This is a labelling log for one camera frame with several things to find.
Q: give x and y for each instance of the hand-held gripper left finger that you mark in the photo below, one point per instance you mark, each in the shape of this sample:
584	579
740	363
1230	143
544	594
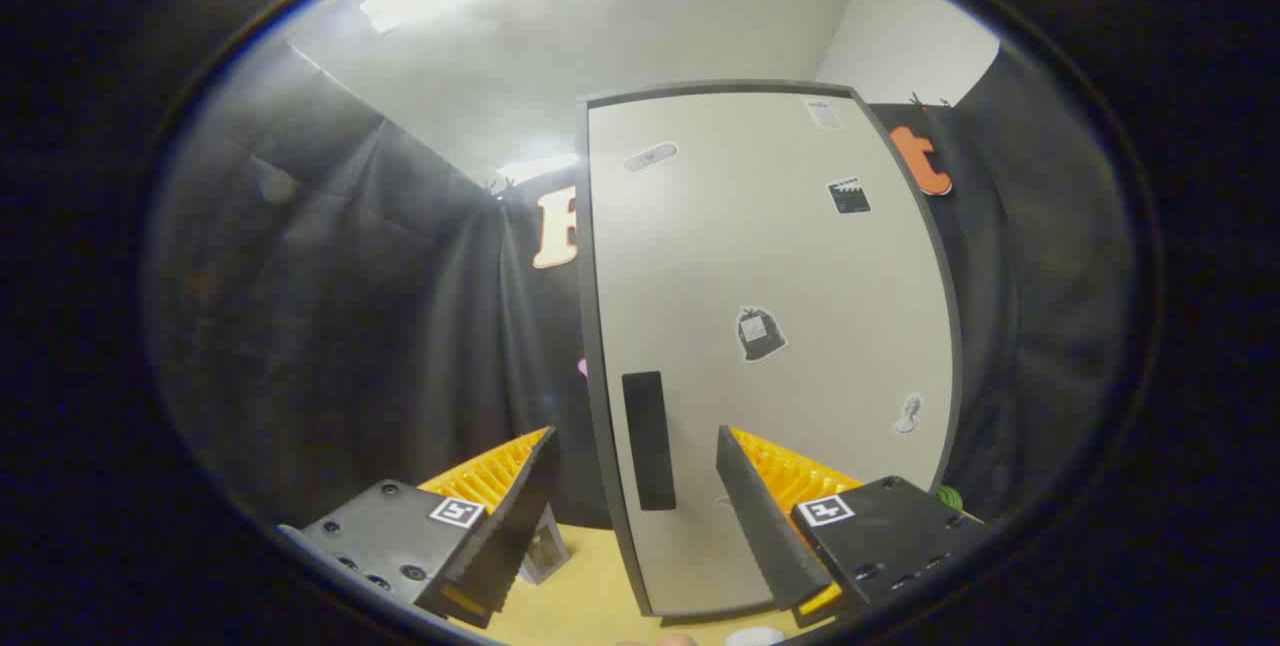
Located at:
510	546

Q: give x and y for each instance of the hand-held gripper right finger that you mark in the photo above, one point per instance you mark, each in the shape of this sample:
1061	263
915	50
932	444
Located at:
765	526

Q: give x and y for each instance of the grey shoe cabinet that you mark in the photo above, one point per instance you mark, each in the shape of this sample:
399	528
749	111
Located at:
618	526

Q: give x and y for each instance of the white shoe cabinet door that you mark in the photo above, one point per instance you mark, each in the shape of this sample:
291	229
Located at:
760	256

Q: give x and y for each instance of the grey cover book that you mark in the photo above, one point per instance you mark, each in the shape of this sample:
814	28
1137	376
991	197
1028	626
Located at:
545	556

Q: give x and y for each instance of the green striped watermelon toy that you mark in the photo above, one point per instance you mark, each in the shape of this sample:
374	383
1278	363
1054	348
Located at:
950	499

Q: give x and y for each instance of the black backdrop cloth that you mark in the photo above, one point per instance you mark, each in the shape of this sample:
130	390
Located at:
350	326

